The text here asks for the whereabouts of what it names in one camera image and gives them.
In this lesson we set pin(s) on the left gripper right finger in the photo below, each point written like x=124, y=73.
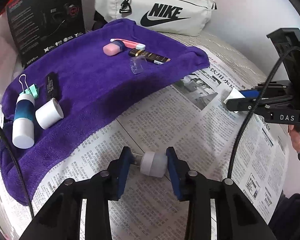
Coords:
x=174, y=172

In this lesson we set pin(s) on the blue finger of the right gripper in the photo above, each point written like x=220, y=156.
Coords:
x=250, y=93
x=241, y=104

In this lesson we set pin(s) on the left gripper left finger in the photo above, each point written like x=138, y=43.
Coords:
x=123, y=164

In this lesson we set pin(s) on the small white adapter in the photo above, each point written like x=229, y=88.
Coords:
x=151, y=164

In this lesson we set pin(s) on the white tape roll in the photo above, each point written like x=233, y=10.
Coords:
x=49, y=114

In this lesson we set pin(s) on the clear plastic cap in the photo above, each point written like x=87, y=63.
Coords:
x=137, y=64

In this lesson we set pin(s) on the black rectangular stick box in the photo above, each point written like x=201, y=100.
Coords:
x=52, y=86

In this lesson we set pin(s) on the pink eraser blue sleeve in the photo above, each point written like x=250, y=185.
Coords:
x=114, y=48

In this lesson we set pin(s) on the person's right hand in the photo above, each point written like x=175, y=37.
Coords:
x=295, y=138

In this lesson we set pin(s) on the newspaper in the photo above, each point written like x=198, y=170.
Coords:
x=190, y=116

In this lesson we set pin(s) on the purple towel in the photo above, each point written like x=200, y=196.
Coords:
x=95, y=90

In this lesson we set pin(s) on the blue white cylindrical bottle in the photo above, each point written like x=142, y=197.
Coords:
x=23, y=123

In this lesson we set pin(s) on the white Nike waist bag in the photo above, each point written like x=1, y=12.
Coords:
x=186, y=17

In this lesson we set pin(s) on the teal binder clip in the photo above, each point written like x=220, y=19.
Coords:
x=32, y=90

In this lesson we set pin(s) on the pink white correction pen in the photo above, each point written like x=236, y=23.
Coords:
x=130, y=44

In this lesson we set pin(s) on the white Miniso shopping bag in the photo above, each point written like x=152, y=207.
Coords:
x=8, y=56

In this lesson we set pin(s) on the black headset box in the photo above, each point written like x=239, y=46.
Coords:
x=40, y=26

